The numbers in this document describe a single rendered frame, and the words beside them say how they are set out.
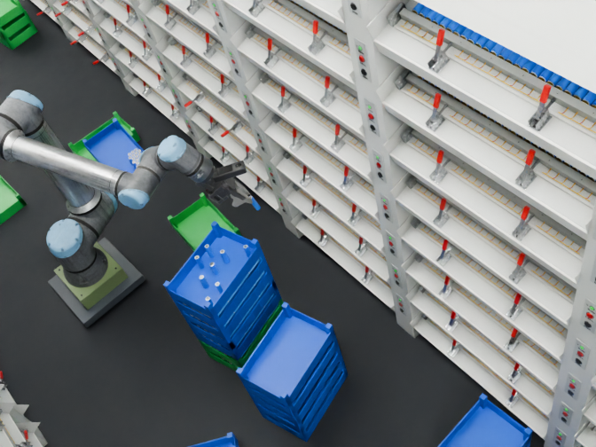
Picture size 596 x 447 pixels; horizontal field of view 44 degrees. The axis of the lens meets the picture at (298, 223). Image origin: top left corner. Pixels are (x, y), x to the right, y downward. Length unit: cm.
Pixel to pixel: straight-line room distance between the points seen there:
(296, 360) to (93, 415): 94
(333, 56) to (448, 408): 139
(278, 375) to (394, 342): 56
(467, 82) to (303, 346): 129
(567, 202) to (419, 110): 43
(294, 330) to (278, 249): 68
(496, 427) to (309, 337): 70
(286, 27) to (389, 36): 48
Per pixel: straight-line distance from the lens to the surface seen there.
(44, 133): 287
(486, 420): 270
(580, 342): 198
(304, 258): 318
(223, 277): 262
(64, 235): 310
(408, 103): 186
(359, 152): 229
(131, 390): 310
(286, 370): 257
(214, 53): 278
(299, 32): 212
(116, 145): 384
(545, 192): 167
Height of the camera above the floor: 260
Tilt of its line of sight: 52 degrees down
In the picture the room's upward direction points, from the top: 18 degrees counter-clockwise
